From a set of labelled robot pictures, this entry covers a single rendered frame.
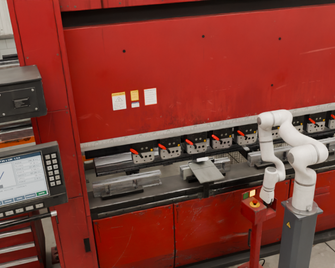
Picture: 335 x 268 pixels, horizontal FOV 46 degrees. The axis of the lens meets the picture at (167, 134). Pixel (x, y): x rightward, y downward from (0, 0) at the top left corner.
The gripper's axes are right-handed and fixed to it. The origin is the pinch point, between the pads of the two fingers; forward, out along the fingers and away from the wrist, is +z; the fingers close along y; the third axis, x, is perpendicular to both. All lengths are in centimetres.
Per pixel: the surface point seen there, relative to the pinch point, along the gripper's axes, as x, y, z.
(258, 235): -5.8, 3.2, 24.5
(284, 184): 32.0, -12.8, 2.2
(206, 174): -36, -26, -24
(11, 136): -137, -228, 20
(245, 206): -15.1, -4.1, -1.9
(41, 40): -130, -52, -128
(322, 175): 65, -5, 0
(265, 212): -5.6, 6.4, -0.3
